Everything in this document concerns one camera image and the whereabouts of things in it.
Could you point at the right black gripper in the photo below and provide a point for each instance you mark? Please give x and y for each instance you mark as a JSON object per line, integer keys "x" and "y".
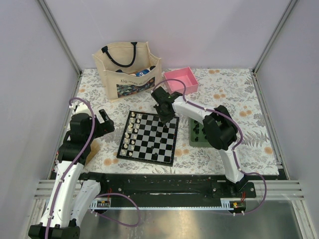
{"x": 163, "y": 120}

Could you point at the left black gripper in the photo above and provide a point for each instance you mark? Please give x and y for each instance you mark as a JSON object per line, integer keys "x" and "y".
{"x": 105, "y": 127}

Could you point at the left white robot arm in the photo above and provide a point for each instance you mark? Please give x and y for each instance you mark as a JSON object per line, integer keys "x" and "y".
{"x": 72, "y": 192}

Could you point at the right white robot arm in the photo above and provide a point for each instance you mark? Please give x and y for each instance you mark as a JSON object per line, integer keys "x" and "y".
{"x": 221, "y": 131}

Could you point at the white bishop far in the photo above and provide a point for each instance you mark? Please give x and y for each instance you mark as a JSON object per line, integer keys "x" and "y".
{"x": 130, "y": 127}

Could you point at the blue white carton in bag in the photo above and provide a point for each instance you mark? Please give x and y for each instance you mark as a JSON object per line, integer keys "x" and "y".
{"x": 144, "y": 72}

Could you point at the black and white chessboard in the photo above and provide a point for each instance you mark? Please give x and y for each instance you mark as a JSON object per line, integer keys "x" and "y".
{"x": 146, "y": 138}

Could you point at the cream canvas tote bag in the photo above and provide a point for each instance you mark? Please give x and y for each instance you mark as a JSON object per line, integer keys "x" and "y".
{"x": 117, "y": 64}

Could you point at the green plastic tray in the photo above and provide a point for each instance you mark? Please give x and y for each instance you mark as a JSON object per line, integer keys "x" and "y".
{"x": 197, "y": 134}

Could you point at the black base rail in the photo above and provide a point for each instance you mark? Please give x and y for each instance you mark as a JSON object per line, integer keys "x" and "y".
{"x": 162, "y": 190}

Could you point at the right aluminium frame post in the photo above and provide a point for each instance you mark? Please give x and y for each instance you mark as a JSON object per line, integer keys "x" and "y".
{"x": 275, "y": 34}

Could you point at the aluminium frame post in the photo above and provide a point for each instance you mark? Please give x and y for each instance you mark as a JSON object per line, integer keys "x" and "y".
{"x": 56, "y": 29}
{"x": 275, "y": 34}

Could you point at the left aluminium frame post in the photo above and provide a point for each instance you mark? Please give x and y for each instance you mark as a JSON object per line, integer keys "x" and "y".
{"x": 56, "y": 29}

